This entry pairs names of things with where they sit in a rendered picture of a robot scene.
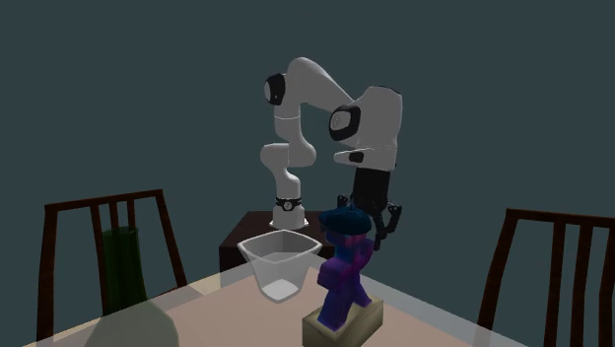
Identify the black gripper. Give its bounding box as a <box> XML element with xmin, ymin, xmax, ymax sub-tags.
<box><xmin>336</xmin><ymin>167</ymin><xmax>403</xmax><ymax>252</ymax></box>

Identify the purple blocky figure tan base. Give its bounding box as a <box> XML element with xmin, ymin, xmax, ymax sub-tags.
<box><xmin>302</xmin><ymin>206</ymin><xmax>385</xmax><ymax>347</ymax></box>

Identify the clear square plastic container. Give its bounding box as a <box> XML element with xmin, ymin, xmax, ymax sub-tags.
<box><xmin>237</xmin><ymin>229</ymin><xmax>323</xmax><ymax>305</ymax></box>

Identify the dark brown robot stand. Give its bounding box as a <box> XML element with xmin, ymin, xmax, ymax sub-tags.
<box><xmin>218</xmin><ymin>210</ymin><xmax>337</xmax><ymax>288</ymax></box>

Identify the dark wooden slatted chair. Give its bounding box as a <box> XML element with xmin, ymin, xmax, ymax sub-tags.
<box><xmin>475</xmin><ymin>207</ymin><xmax>615</xmax><ymax>347</ymax></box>
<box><xmin>35</xmin><ymin>188</ymin><xmax>189</xmax><ymax>344</ymax></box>

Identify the green glass bottle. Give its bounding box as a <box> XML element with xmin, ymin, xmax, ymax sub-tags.
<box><xmin>84</xmin><ymin>226</ymin><xmax>180</xmax><ymax>347</ymax></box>

